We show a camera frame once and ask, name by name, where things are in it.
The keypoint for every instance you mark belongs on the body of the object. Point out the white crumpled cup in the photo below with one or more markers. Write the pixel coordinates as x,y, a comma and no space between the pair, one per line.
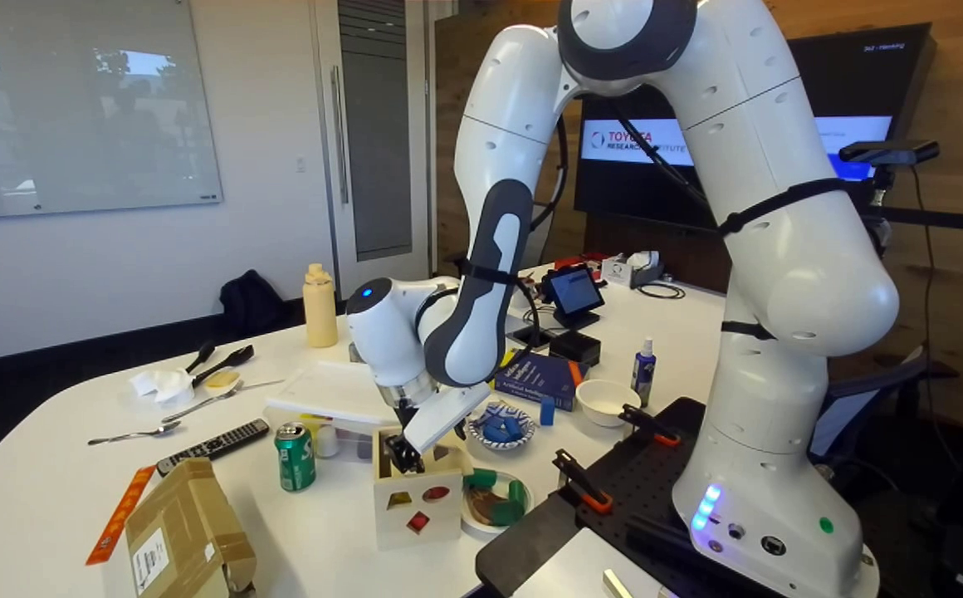
159,391

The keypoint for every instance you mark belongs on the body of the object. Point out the yellow squeeze bottle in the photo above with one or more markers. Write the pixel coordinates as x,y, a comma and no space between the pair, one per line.
319,309

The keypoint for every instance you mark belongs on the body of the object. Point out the wooden box sliding lid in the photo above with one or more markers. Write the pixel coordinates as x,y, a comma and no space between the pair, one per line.
449,449

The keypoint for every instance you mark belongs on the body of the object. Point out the black remote control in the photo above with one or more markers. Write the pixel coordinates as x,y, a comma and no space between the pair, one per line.
215,445

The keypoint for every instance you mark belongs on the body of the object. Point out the black backpack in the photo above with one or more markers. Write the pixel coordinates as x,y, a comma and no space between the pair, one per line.
251,299

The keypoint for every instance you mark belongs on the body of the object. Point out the green drink can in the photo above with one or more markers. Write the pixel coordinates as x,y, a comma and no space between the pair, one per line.
294,458

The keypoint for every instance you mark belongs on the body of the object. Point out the small blue capped bottle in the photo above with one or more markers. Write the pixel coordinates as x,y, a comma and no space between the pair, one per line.
645,370

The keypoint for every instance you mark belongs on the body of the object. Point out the small black utensil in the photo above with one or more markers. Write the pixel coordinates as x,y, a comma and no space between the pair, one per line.
199,358

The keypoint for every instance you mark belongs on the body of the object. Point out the white empty bowl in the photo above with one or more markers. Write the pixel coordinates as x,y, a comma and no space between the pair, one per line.
606,402

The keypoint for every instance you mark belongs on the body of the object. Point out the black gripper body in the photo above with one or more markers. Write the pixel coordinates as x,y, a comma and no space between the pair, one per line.
406,417

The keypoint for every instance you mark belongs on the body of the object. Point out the black spoon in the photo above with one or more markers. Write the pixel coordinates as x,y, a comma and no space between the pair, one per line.
224,364

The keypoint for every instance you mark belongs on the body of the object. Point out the wooden brush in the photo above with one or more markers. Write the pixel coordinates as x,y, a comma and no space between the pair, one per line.
215,388

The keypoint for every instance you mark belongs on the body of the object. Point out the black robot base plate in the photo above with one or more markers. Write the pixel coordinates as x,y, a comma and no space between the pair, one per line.
615,499

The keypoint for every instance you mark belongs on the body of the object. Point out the plate with green pieces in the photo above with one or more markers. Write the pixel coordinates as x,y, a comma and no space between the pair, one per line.
494,499

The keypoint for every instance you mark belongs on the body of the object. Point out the metal fork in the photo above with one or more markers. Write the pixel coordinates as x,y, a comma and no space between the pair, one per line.
127,432

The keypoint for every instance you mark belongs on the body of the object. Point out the white flat board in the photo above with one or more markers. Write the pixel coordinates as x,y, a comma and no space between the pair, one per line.
326,398

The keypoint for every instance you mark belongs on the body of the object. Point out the blue book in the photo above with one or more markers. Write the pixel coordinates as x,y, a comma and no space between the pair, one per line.
536,379

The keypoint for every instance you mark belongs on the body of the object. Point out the white glass door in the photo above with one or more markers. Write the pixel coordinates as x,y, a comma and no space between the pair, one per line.
375,138

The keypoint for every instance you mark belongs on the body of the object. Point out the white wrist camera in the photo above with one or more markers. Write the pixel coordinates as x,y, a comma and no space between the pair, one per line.
449,417

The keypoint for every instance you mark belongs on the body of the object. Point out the wall whiteboard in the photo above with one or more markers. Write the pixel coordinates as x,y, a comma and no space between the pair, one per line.
69,103

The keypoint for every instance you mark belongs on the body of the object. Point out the black orange clamp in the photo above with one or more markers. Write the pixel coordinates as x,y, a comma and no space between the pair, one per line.
647,431

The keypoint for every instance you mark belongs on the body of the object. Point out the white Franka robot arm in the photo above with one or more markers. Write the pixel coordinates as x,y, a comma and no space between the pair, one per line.
767,253

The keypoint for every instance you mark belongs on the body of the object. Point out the wooden shape sorter box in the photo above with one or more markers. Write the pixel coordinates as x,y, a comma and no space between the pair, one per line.
419,509

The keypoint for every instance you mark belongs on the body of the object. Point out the small black screen device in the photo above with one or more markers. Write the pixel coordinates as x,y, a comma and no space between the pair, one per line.
573,294

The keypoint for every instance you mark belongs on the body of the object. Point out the bowl with blue pieces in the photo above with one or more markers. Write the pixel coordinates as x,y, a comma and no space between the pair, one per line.
501,426

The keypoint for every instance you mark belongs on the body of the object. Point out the brown cardboard box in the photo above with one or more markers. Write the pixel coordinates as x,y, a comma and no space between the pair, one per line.
186,538

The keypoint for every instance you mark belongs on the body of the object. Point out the wall monitor screen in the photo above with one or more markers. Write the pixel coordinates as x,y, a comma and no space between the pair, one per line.
856,89

